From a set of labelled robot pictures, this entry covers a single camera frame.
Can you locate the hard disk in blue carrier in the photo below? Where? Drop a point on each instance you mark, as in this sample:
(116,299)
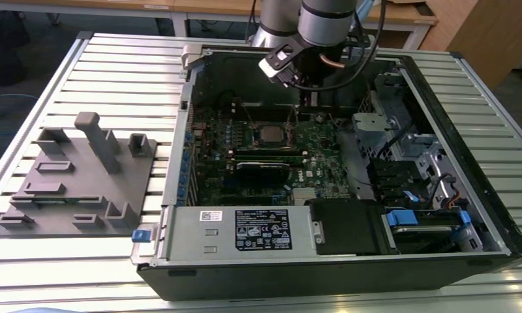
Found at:
(399,217)

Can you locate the black office chair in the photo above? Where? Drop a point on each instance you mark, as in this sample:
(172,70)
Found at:
(4,49)

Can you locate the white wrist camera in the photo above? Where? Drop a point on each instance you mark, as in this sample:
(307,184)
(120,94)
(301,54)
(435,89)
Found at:
(277,63)

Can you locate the black graphics card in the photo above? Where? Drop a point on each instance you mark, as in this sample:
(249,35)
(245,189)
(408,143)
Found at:
(263,176)

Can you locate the wooden desk white frame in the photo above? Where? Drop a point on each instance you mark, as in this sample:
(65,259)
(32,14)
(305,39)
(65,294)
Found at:
(411,19)

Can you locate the green RAM stick on rack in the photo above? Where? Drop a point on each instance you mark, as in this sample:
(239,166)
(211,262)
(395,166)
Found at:
(48,202)

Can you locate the black plastic shroud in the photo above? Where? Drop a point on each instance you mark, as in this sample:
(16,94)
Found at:
(343,228)

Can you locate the green motherboard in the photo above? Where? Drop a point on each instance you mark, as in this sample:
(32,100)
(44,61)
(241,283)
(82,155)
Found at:
(325,163)

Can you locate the black PC case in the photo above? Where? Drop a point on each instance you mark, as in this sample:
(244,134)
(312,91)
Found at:
(287,280)

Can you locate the silver power supply with label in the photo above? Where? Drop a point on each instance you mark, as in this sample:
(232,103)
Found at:
(191,244)

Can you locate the black drive bay block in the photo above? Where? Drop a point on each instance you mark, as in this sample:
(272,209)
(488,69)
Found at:
(391,176)

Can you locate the silver metal drive cage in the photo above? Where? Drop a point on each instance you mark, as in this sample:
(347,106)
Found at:
(370,122)

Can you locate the pale blue teach pendant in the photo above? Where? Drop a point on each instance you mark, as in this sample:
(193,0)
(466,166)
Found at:
(364,6)

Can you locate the blue case latch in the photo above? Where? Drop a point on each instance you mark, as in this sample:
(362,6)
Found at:
(140,236)

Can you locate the wooden cabinet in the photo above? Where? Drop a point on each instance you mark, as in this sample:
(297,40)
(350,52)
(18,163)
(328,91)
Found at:
(482,32)

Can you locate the grey parts rack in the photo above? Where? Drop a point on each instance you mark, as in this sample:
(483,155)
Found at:
(90,182)

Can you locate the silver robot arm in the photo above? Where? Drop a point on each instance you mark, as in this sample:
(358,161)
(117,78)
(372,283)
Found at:
(325,26)

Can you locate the blue plastic clip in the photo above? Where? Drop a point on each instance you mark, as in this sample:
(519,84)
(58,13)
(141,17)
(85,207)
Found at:
(463,217)

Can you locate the small silver heatsink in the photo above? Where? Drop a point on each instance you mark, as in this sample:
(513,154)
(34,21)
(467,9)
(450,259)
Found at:
(304,193)

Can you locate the silver square CPU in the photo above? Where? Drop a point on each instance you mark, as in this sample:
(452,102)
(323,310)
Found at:
(271,132)

